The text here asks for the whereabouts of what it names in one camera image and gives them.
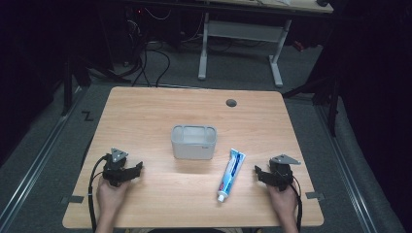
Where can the person's right hand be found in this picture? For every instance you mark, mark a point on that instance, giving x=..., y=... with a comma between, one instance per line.
x=285, y=202

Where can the blue and white toothpaste tube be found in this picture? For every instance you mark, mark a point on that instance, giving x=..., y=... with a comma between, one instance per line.
x=231, y=174

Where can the small red object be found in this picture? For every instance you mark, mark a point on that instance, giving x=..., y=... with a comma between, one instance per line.
x=298, y=46

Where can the person's left hand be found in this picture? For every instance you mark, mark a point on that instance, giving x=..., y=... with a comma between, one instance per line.
x=110, y=197

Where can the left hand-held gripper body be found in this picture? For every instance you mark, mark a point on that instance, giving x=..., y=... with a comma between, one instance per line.
x=115, y=170

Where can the grey plastic storage box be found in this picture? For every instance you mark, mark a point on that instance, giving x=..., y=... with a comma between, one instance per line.
x=193, y=150

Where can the wooden desk with white frame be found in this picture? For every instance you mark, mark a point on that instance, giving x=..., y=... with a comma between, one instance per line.
x=241, y=31

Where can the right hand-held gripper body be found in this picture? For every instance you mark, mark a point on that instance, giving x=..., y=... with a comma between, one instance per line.
x=281, y=174

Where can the grey tape strip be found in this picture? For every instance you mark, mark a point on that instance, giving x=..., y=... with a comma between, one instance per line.
x=315, y=195
x=76, y=199

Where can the metal floor rail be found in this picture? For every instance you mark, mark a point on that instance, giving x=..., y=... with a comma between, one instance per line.
x=345, y=168
x=34, y=161

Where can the black metal stand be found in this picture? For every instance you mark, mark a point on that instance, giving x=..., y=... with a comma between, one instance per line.
x=67, y=87
x=332, y=103

